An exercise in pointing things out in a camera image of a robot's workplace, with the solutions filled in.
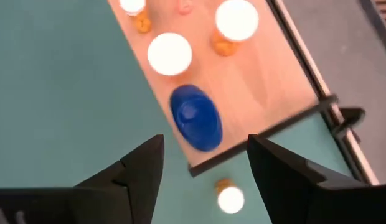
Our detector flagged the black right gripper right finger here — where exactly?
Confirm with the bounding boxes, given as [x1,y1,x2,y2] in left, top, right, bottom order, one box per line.
[246,133,386,224]

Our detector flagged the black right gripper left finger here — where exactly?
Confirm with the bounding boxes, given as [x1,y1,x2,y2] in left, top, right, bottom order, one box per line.
[0,133,166,224]

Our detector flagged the large orange pill bottle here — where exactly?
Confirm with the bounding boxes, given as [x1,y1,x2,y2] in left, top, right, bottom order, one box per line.
[210,0,260,57]
[146,32,194,78]
[214,178,246,215]

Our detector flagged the blue Tums bottle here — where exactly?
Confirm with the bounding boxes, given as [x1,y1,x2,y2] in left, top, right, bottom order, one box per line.
[169,83,224,153]

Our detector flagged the small orange pill bottle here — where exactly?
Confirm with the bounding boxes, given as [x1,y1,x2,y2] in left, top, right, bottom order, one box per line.
[118,0,153,34]

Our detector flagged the green table mat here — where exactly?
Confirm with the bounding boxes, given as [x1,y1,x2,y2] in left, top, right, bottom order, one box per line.
[0,0,355,224]

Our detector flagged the black frame clamp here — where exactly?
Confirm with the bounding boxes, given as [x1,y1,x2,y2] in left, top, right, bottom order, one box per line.
[317,95,367,144]

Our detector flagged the wooden shelf with black frame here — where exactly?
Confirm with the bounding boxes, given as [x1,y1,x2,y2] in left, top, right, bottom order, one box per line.
[106,0,339,178]

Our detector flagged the black metal table frame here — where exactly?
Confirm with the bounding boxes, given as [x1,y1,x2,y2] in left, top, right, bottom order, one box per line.
[266,0,380,186]

